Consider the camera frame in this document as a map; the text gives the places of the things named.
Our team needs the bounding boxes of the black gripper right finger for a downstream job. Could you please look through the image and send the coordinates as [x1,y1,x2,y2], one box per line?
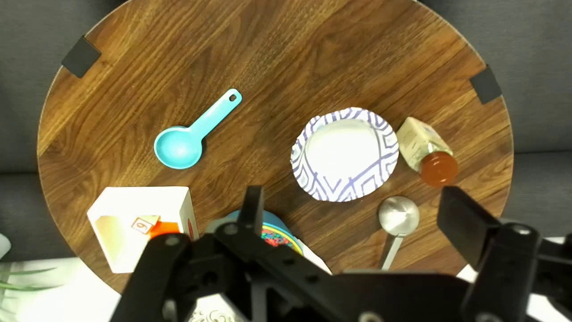
[437,185,572,322]

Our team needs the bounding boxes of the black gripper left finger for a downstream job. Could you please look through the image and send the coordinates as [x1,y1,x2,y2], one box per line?
[110,185,337,322]

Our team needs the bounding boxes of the red rectangular block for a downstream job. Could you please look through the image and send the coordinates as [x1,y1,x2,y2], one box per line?
[149,221,183,241]

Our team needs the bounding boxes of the yellow bowl with blue outside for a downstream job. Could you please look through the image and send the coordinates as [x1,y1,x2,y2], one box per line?
[204,208,313,260]

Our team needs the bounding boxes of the colourful gravel pebbles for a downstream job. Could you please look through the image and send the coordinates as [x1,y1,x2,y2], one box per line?
[261,224,294,250]

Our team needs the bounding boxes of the steel ladle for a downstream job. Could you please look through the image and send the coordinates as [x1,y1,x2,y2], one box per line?
[376,196,422,275]

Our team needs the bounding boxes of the teal plastic measuring scoop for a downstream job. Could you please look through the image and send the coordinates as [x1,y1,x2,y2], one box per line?
[152,89,245,173]

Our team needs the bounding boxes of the spice bottle with brown cap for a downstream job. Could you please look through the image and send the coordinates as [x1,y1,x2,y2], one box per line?
[396,115,462,189]

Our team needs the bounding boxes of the white paper plate blue pattern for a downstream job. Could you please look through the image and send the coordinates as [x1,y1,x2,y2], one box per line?
[290,106,401,205]

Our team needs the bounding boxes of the light wooden box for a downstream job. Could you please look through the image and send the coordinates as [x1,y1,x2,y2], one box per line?
[86,185,201,276]

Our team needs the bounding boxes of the grey sofa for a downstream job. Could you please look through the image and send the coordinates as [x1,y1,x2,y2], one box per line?
[0,0,131,264]
[419,0,572,241]

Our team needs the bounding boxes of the green plant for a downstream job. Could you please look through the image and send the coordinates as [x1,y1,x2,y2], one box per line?
[0,262,59,312]

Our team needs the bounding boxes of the black table leg bracket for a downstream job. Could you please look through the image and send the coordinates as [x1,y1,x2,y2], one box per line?
[61,35,104,80]
[469,63,505,106]

